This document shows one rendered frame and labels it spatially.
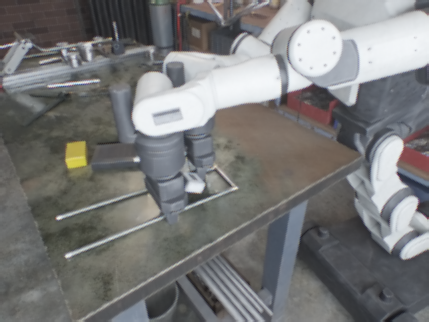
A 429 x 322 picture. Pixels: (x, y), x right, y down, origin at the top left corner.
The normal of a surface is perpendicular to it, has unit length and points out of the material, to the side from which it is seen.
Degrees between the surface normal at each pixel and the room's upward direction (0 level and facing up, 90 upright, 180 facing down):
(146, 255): 0
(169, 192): 90
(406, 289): 0
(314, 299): 0
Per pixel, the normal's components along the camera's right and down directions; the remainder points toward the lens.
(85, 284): 0.00, -0.82
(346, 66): 0.07, 0.32
